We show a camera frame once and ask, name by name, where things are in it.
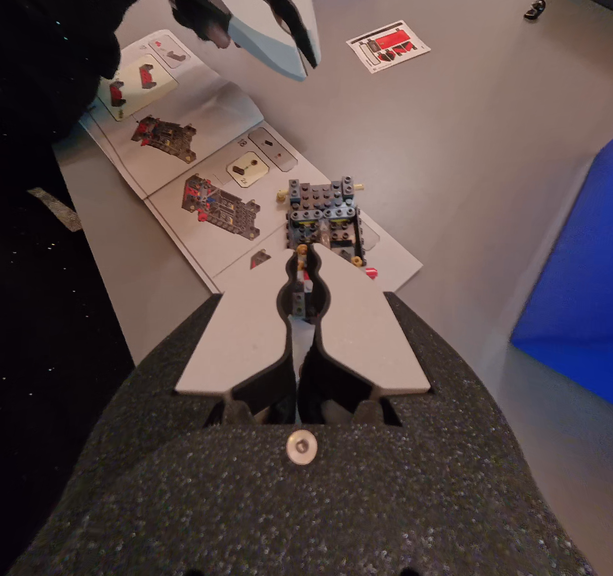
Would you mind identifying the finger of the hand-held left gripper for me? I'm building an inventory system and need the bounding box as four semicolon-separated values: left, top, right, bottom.
261;0;322;70
194;0;308;82

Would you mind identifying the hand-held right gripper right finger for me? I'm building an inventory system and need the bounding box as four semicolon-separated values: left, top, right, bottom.
298;243;433;414

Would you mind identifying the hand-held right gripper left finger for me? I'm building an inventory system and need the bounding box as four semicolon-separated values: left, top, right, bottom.
174;245;299;416

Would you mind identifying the lego car chassis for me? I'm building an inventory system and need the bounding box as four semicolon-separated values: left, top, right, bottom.
277;176;380;320

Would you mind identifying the person's left forearm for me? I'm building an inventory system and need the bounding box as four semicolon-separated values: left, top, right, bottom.
0;0;143;147

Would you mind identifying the lego instruction booklet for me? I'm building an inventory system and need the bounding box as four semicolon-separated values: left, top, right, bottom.
79;29;424;294

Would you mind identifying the lego sticker sheet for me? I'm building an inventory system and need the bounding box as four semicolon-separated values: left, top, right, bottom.
346;21;431;74

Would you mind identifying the person's left hand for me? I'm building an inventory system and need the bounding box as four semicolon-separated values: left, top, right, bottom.
165;0;235;50

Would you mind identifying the blue plastic bin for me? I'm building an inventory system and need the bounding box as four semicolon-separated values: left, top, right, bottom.
510;140;613;404

